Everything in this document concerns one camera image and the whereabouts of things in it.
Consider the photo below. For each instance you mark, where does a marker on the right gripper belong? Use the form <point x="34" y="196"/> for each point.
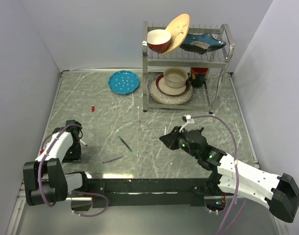
<point x="170" y="140"/>

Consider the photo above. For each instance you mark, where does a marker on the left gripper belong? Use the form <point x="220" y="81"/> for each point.
<point x="76" y="156"/>

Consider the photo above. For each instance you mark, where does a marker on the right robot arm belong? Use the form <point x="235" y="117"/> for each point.
<point x="279" y="194"/>

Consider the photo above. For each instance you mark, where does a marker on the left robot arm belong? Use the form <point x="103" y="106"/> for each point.
<point x="44" y="179"/>

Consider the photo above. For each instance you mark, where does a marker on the purple pen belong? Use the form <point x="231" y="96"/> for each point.
<point x="113" y="159"/>

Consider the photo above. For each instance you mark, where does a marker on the green pen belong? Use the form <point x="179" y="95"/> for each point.
<point x="122" y="140"/>

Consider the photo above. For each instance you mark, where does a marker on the speckled glass plate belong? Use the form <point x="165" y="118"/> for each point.
<point x="168" y="99"/>

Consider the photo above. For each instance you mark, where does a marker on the brown rimmed plate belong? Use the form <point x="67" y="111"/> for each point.
<point x="162" y="87"/>

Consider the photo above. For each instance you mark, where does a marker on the beige ceramic bowl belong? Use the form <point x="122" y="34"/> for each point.
<point x="175" y="77"/>

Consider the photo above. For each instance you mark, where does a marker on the dark red mug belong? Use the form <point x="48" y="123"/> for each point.
<point x="197" y="76"/>

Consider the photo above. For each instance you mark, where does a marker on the metal dish rack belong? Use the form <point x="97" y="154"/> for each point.
<point x="206" y="98"/>

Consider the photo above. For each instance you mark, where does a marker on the blue dotted plate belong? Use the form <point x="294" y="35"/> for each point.
<point x="123" y="82"/>

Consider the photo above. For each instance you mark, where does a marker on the dark blue wavy dish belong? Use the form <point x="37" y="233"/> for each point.
<point x="202" y="43"/>

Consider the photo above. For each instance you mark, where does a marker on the red white bowl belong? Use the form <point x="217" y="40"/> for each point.
<point x="159" y="40"/>

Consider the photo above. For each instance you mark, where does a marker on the tan floral plate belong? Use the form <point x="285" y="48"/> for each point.
<point x="178" y="28"/>

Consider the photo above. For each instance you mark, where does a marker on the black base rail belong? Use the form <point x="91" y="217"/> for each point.
<point x="150" y="192"/>

